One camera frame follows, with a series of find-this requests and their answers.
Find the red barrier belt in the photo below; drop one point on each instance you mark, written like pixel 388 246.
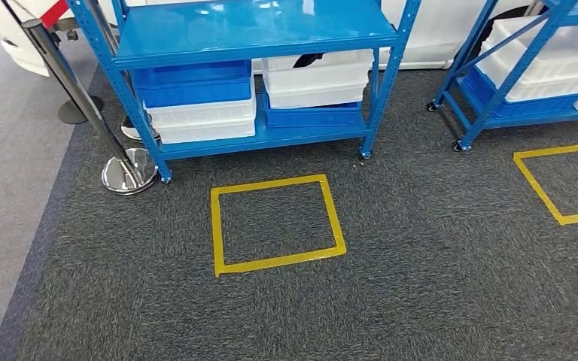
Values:
pixel 54 12

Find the yellow floor tape square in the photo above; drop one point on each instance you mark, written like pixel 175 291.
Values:
pixel 217 234

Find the white car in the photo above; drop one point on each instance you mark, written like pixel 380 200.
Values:
pixel 428 30

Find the black stanchion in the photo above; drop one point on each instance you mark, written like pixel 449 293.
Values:
pixel 77 112

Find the blue metal shelf rack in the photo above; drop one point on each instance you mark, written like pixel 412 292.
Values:
pixel 244 25
pixel 473 122

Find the large white plastic box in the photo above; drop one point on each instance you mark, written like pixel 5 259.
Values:
pixel 558 65

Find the black part in box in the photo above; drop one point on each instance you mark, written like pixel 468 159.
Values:
pixel 309 60

